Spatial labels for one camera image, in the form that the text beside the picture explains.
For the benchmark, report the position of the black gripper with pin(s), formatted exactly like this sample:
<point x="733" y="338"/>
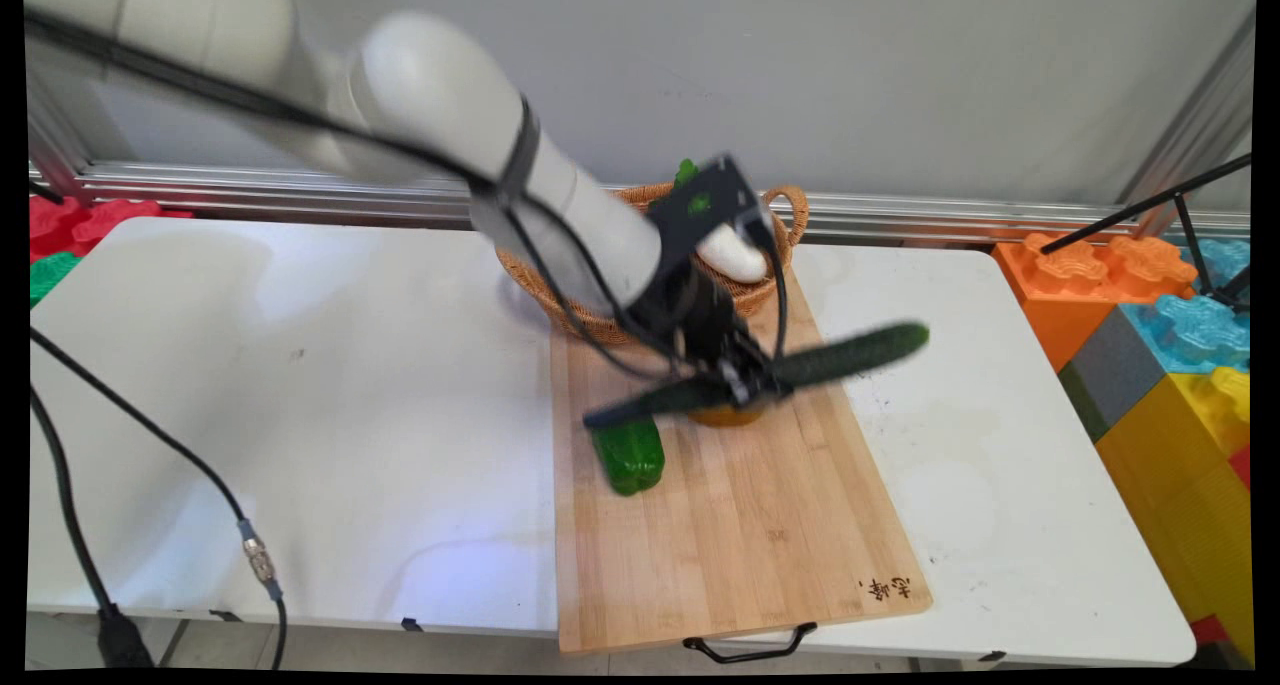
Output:
<point x="700" y="315"/>

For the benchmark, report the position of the dark green toy cucumber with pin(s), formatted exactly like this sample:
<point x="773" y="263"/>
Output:
<point x="850" y="355"/>

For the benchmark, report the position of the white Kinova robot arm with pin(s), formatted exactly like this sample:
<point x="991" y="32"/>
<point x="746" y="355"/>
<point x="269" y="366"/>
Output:
<point x="420" y="95"/>

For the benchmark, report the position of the brown toy potato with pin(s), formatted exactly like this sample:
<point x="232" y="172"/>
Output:
<point x="725" y="416"/>

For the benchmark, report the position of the woven wicker basket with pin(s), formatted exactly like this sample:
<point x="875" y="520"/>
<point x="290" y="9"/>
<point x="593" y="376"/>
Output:
<point x="780" y="265"/>

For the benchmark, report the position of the white toy radish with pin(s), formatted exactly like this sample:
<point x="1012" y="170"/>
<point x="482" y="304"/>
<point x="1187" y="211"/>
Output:
<point x="738" y="257"/>

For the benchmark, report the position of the wooden cutting board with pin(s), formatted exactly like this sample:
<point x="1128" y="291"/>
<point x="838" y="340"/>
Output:
<point x="740" y="525"/>

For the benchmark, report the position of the green toy bell pepper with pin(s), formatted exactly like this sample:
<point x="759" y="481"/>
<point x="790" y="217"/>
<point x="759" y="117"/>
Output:
<point x="630" y="460"/>

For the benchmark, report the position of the green toy leaf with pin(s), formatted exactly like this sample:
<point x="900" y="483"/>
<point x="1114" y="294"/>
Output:
<point x="685" y="172"/>

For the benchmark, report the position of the orange giant building block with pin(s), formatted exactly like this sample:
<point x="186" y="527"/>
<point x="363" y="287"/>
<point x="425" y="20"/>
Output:
<point x="1070" y="295"/>

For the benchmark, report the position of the grey giant building block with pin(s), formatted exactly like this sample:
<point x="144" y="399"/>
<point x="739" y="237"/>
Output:
<point x="1115" y="370"/>

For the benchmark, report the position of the blue giant building block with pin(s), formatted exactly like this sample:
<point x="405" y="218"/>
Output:
<point x="1225" y="260"/>
<point x="1200" y="330"/>

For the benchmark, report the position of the yellow giant building block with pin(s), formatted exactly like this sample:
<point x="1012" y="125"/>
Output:
<point x="1190" y="495"/>

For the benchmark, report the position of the black tripod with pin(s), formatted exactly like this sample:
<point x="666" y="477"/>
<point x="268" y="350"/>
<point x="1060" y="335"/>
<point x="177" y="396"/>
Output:
<point x="1180" y="200"/>

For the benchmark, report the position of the small red building block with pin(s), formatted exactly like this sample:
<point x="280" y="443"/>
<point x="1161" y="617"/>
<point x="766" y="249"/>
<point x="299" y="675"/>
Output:
<point x="1242" y="467"/>

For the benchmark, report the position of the red giant building block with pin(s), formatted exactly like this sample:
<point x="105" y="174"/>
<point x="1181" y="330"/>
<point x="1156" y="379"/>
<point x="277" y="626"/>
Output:
<point x="80" y="225"/>

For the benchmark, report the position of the green giant building block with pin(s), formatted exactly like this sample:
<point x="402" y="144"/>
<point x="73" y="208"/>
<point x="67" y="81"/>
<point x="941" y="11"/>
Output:
<point x="48" y="277"/>

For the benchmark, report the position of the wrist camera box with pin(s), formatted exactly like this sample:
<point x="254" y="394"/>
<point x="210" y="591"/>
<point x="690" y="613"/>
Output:
<point x="705" y="210"/>

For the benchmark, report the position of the horizontal aluminium frame rail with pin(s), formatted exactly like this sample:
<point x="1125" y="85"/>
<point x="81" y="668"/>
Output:
<point x="300" y="193"/>

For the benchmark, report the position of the slanted aluminium frame post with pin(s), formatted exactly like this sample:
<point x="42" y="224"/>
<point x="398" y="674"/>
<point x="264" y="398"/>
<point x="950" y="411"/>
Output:
<point x="1200" y="125"/>

